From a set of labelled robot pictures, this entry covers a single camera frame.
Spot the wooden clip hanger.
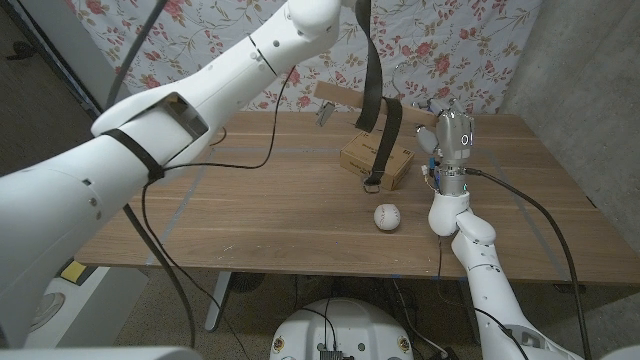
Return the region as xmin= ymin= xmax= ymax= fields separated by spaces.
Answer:
xmin=313 ymin=80 xmax=441 ymax=129

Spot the dark fabric belt with buckle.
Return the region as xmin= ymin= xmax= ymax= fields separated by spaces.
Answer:
xmin=353 ymin=0 xmax=404 ymax=195

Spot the white baseball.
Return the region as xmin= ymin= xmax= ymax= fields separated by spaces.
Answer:
xmin=373 ymin=203 xmax=402 ymax=232

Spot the brown cardboard box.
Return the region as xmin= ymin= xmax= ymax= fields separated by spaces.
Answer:
xmin=339 ymin=131 xmax=416 ymax=192

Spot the black round floor object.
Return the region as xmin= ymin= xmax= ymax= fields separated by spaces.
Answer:
xmin=229 ymin=272 xmax=266 ymax=295

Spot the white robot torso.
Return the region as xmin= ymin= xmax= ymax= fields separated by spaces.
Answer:
xmin=269 ymin=297 xmax=415 ymax=360

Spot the white table leg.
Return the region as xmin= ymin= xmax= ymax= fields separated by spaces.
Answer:
xmin=204 ymin=271 xmax=234 ymax=332

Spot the floral backdrop cloth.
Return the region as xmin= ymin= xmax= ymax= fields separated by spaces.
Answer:
xmin=64 ymin=0 xmax=544 ymax=139

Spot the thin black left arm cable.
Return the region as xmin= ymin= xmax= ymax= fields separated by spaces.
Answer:
xmin=139 ymin=65 xmax=297 ymax=360

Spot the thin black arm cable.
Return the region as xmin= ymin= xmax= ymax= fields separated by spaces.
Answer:
xmin=436 ymin=235 xmax=530 ymax=360
xmin=139 ymin=65 xmax=297 ymax=360

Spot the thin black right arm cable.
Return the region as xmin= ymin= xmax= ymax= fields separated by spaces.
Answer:
xmin=436 ymin=235 xmax=530 ymax=360

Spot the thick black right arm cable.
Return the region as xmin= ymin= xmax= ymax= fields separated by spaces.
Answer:
xmin=464 ymin=167 xmax=594 ymax=360

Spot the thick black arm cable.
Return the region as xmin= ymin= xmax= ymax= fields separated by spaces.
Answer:
xmin=103 ymin=0 xmax=197 ymax=350
xmin=464 ymin=167 xmax=594 ymax=360

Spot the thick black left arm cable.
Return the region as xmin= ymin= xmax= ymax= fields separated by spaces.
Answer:
xmin=103 ymin=0 xmax=197 ymax=350

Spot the black door handle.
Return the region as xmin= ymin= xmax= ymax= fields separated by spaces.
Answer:
xmin=4 ymin=40 xmax=36 ymax=61

